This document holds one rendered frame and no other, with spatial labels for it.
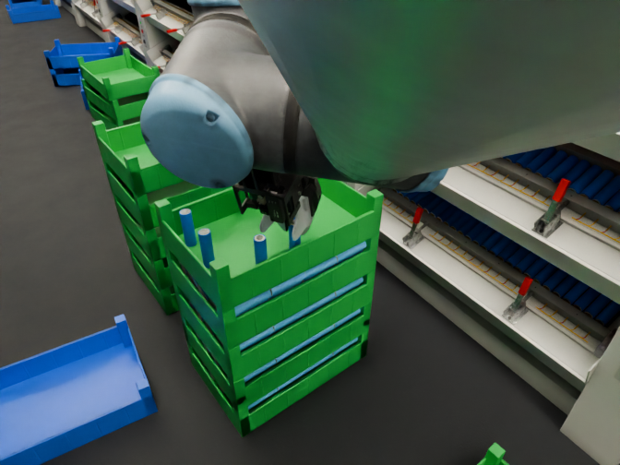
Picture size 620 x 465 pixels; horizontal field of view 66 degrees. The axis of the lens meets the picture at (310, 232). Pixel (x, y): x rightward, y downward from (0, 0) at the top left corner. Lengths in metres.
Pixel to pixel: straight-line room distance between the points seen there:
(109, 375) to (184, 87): 0.80
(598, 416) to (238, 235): 0.66
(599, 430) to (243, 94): 0.81
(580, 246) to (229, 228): 0.56
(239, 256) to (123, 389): 0.41
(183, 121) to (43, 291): 1.01
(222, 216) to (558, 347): 0.63
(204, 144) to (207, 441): 0.67
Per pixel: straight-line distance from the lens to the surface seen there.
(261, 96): 0.36
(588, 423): 0.99
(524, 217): 0.87
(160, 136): 0.38
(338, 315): 0.86
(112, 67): 2.18
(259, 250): 0.70
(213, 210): 0.83
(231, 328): 0.71
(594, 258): 0.83
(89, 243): 1.43
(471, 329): 1.11
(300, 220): 0.66
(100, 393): 1.05
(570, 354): 0.95
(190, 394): 1.00
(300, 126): 0.35
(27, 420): 1.08
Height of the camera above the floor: 0.81
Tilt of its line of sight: 37 degrees down
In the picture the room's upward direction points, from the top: straight up
